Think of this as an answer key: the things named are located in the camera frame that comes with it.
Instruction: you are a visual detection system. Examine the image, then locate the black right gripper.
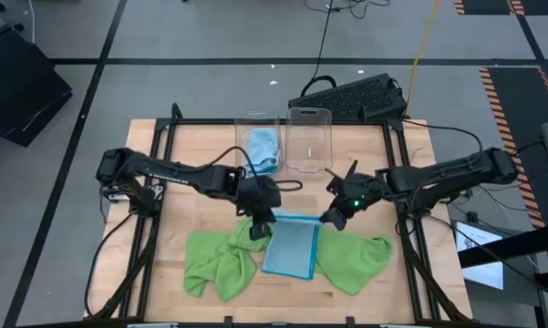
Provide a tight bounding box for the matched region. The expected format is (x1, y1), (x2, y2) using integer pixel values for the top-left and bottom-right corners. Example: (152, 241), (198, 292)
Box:
(317, 171), (388, 225)

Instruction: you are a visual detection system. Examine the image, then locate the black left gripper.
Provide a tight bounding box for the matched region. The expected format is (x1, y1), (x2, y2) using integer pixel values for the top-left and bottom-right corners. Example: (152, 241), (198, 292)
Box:
(234, 175), (283, 225)

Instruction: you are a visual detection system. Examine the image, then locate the green microfiber towel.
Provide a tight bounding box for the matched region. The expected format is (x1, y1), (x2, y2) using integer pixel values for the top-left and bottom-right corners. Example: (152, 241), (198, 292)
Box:
(227, 218), (274, 254)
(314, 229), (395, 296)
(182, 231), (259, 302)

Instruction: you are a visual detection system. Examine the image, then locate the light blue microfiber towel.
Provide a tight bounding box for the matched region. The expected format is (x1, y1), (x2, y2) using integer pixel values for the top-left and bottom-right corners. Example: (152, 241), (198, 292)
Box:
(261, 208), (323, 281)
(245, 128), (282, 176)

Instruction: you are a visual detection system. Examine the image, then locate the clear plastic bin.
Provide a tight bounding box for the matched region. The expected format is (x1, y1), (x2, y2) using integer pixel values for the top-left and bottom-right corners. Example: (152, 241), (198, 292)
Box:
(233, 111), (284, 177)
(284, 107), (334, 175)

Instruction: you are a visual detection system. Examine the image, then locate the black perforated computer tower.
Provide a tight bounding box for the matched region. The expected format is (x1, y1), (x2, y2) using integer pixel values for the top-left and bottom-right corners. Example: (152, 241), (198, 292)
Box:
(287, 72), (409, 121)

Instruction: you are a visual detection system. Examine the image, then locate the black metal beam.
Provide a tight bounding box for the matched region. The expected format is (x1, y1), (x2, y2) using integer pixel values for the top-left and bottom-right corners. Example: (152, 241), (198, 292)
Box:
(457, 221), (548, 271)

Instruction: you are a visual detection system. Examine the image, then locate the black hazard striped mat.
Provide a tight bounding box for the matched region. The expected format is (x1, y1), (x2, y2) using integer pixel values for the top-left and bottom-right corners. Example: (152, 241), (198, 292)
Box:
(453, 0), (548, 16)
(478, 66), (548, 230)

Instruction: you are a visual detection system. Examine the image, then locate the black floor platform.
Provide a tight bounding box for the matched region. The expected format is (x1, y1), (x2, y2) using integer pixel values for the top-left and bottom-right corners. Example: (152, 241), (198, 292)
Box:
(0, 25), (74, 149)

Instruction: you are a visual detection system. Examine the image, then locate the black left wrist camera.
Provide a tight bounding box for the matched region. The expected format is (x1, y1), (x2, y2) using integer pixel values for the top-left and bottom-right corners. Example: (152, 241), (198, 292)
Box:
(249, 218), (272, 241)

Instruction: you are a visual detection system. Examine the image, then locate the black metal table frame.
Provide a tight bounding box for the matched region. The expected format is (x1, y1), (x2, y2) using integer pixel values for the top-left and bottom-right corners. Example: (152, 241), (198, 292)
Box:
(84, 102), (473, 328)

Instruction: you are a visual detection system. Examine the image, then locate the black hanging cable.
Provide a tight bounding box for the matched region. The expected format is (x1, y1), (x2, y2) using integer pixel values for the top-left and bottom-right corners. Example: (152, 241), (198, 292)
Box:
(299, 0), (338, 97)

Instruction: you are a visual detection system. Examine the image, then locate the yellow hanging cable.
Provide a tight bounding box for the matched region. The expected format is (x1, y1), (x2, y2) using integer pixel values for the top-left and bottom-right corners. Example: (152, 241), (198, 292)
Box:
(403, 0), (442, 118)

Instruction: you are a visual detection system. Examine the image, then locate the black floor cable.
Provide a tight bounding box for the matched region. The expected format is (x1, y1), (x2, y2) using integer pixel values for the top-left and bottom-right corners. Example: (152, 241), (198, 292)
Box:
(304, 0), (392, 20)
(83, 211), (136, 318)

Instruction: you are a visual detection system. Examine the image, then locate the white floor cable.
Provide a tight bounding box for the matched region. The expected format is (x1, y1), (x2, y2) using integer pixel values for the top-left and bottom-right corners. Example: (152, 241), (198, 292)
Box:
(26, 0), (36, 45)

